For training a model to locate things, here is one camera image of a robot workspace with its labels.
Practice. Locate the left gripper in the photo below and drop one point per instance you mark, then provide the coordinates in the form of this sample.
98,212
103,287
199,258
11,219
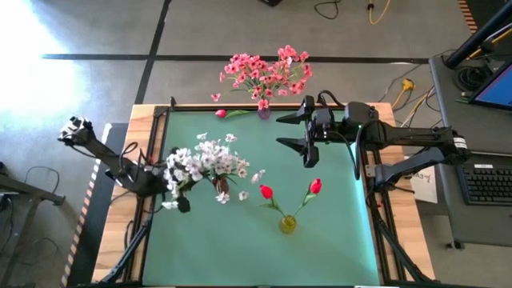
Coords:
184,205

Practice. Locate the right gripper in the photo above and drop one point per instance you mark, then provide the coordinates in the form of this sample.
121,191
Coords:
324,126

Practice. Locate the purple glass vase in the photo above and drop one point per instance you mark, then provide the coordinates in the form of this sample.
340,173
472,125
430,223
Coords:
264,114

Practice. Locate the white artificial flower bunch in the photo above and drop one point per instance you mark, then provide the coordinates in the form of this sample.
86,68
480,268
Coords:
258,176
220,158
183,154

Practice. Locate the red artificial tulip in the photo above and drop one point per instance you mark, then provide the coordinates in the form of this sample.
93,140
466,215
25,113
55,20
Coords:
221,113
266,192
316,186

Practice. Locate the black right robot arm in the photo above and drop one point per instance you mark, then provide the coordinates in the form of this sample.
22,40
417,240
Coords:
408,138

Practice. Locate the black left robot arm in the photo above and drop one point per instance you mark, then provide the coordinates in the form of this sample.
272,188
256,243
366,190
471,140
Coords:
120,168

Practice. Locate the red ribbed glass vase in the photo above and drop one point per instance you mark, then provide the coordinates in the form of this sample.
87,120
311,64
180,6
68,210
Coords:
222,186

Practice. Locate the yellow ribbed glass vase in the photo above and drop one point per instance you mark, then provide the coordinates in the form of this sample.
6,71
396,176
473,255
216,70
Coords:
288,226

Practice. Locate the black platform with striped edge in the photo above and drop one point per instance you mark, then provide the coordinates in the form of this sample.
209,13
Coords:
94,240

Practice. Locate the black clamp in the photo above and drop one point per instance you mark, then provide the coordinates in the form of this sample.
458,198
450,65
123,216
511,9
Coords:
173,103

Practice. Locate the black floor object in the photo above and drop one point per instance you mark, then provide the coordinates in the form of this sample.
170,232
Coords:
271,2

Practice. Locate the white paper sheet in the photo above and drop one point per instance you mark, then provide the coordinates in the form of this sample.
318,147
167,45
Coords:
426,188

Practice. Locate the grey monitor desk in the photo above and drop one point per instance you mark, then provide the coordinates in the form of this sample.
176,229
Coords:
460,120

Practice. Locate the grey keyboard desk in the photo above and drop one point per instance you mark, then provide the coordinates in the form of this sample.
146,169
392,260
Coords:
460,224

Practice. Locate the black keyboard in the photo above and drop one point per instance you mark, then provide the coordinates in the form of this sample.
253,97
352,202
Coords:
488,188

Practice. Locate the black monitor pole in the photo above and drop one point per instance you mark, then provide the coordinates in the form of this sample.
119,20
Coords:
476,38

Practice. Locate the monitor with blue screen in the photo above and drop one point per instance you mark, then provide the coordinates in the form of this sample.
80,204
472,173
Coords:
500,90

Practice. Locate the striped floor ramp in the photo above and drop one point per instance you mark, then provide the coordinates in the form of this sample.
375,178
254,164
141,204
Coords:
468,14

